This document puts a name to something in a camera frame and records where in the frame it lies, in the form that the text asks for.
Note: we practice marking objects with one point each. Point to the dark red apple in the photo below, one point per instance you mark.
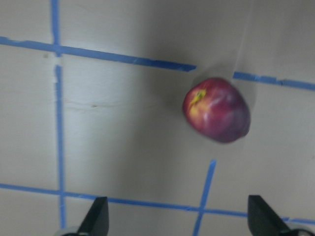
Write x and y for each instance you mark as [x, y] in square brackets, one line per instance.
[217, 110]

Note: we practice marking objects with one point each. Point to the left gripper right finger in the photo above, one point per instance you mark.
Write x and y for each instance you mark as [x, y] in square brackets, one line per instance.
[262, 220]

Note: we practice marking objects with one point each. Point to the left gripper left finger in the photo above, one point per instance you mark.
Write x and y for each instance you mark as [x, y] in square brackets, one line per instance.
[96, 221]

